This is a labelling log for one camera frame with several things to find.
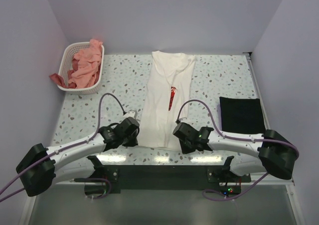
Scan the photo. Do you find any white t-shirt red print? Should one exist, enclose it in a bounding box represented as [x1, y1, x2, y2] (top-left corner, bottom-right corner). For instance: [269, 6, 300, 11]
[138, 51, 196, 151]

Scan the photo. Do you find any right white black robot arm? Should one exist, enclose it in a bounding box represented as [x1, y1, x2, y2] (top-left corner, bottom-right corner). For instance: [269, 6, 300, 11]
[173, 122, 299, 182]

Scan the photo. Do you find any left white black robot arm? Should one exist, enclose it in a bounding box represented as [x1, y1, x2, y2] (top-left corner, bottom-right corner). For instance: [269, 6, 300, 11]
[16, 117, 140, 197]

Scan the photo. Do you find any folded lavender t-shirt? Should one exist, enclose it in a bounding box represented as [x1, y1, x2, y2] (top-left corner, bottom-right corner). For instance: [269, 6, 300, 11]
[217, 104, 222, 130]

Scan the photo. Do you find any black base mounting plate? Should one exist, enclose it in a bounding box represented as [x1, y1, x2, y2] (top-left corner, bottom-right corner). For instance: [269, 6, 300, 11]
[75, 165, 251, 195]

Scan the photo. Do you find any folded black t-shirt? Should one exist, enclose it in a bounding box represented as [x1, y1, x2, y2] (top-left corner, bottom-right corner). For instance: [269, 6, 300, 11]
[219, 97, 266, 134]

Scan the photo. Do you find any pink crumpled t-shirt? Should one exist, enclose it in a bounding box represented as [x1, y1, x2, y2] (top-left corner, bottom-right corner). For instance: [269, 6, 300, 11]
[68, 39, 103, 89]

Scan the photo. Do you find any white plastic laundry basket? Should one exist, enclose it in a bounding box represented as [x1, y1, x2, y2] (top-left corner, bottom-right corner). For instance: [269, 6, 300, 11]
[57, 42, 104, 95]

